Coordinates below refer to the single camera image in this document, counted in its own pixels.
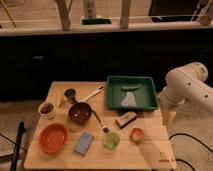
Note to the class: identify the blue sponge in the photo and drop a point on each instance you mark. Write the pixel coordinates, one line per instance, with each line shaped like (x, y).
(83, 143)

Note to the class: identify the black pole stand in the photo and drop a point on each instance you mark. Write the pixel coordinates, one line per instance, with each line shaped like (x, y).
(15, 156)

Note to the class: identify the green cup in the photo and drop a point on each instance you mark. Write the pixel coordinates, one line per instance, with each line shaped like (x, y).
(111, 140)

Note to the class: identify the orange bowl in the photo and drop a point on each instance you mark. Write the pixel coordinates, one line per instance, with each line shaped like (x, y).
(53, 138)

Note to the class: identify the wooden table board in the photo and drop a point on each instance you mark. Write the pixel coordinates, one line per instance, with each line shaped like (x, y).
(153, 152)

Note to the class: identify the green pea pod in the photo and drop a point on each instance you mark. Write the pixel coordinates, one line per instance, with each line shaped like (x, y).
(131, 88)

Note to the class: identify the purple bowl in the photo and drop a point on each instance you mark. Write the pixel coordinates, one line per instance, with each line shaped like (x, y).
(80, 113)

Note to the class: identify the small brush tool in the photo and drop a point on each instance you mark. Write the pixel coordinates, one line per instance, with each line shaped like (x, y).
(103, 126)

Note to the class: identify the dark metal cup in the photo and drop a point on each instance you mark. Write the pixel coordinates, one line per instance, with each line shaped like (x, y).
(70, 95)

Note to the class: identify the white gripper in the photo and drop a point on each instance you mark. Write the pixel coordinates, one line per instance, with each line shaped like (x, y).
(166, 106)

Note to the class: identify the wooden block eraser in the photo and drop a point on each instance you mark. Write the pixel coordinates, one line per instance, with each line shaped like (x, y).
(125, 119)

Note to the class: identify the yellow banana piece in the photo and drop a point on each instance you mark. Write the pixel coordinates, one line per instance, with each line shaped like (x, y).
(59, 98)

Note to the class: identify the green plastic tray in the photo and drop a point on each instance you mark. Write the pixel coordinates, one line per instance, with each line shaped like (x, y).
(145, 96)

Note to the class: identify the white cup with contents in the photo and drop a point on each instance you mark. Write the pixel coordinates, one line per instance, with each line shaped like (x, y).
(47, 110)

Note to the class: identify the green box on shelf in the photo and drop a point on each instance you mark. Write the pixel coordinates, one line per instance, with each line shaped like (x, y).
(96, 21)

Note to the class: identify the red yellow apple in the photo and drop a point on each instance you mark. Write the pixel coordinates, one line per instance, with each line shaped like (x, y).
(137, 135)

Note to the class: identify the white crumpled cloth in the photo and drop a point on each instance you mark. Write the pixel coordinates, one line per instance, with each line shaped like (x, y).
(129, 100)

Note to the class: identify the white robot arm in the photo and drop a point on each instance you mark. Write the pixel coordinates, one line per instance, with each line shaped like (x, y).
(185, 83)

